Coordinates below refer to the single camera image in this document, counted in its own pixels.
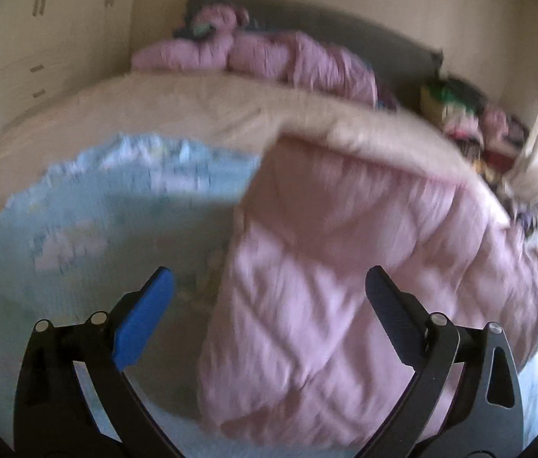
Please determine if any light pink quilted coat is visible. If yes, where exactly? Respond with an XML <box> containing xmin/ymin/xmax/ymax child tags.
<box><xmin>197</xmin><ymin>134</ymin><xmax>538</xmax><ymax>447</ymax></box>

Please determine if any pile of folded clothes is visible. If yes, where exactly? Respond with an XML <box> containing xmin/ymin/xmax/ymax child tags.
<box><xmin>420</xmin><ymin>77</ymin><xmax>538</xmax><ymax>249</ymax></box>

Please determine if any blue Hello Kitty bedsheet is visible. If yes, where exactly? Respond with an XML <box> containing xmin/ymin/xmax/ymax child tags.
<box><xmin>0</xmin><ymin>131</ymin><xmax>538</xmax><ymax>458</ymax></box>

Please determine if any beige bed blanket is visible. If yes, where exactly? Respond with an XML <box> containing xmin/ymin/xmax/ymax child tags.
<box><xmin>0</xmin><ymin>73</ymin><xmax>509</xmax><ymax>224</ymax></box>

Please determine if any grey upholstered headboard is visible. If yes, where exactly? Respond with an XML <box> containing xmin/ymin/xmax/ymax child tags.
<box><xmin>186</xmin><ymin>0</ymin><xmax>444</xmax><ymax>111</ymax></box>

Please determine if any cream built-in wardrobe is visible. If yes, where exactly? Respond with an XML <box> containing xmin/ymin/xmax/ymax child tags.
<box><xmin>0</xmin><ymin>0</ymin><xmax>133</xmax><ymax>132</ymax></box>

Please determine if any pink puffer jacket at headboard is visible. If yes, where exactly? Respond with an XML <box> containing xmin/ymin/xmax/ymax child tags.
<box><xmin>131</xmin><ymin>3</ymin><xmax>398</xmax><ymax>111</ymax></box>

